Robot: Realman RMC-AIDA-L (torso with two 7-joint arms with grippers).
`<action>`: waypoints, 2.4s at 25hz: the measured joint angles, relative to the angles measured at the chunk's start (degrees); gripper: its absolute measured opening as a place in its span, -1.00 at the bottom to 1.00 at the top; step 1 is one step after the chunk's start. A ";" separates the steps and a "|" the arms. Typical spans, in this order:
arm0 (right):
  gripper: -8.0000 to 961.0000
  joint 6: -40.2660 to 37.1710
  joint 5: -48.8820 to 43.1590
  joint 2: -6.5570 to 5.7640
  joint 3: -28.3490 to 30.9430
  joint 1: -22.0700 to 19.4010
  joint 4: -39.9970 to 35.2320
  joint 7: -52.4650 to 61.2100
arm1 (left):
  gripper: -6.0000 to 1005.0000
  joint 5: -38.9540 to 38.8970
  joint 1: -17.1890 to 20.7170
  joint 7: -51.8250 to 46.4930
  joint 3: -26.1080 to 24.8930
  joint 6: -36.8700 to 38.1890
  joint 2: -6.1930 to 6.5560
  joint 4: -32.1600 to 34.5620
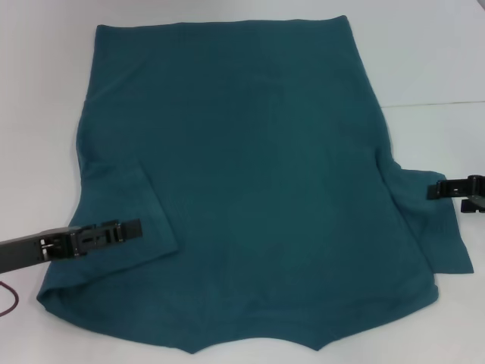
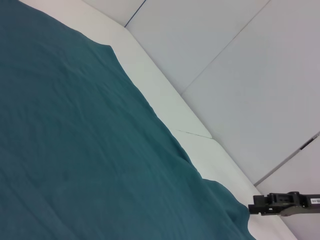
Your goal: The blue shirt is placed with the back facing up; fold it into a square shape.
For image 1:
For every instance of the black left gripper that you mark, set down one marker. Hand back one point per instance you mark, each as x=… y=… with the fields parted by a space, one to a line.
x=22 y=248

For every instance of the teal blue t-shirt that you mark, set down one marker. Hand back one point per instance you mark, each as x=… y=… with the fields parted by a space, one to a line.
x=246 y=151

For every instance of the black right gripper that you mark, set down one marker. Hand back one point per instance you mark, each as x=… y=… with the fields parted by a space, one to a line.
x=478 y=186

